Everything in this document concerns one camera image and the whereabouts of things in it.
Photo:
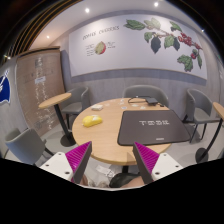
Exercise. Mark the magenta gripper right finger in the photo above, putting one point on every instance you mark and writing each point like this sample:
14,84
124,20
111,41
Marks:
146,160

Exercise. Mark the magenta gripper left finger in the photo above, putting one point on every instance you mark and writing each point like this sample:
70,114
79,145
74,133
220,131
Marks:
78,159

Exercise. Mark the dark grey mouse pad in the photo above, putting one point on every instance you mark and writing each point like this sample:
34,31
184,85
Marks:
151,127

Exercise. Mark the small round side table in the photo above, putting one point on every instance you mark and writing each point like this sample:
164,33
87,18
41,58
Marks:
67,139

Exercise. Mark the round wooden table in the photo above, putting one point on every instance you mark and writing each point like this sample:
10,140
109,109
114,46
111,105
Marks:
103,136

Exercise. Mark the grey chair front left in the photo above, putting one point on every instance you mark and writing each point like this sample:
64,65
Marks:
27,146

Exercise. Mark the small white box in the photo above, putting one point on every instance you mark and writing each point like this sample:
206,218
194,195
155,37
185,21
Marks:
97,107

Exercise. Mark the grey chair back left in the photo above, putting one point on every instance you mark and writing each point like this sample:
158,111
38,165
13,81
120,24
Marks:
78,102

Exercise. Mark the grey chair behind table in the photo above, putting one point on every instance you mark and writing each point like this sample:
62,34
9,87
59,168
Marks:
146,91

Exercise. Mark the grey chair right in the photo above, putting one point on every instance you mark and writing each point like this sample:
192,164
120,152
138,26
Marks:
198,110

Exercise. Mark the wooden locker cabinet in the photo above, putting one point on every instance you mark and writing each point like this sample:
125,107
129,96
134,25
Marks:
38,78

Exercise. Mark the blue wall sign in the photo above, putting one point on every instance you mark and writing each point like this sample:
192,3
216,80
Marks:
5,89

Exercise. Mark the coffee cherries wall poster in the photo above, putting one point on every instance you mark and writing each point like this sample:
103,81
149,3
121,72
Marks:
136,41

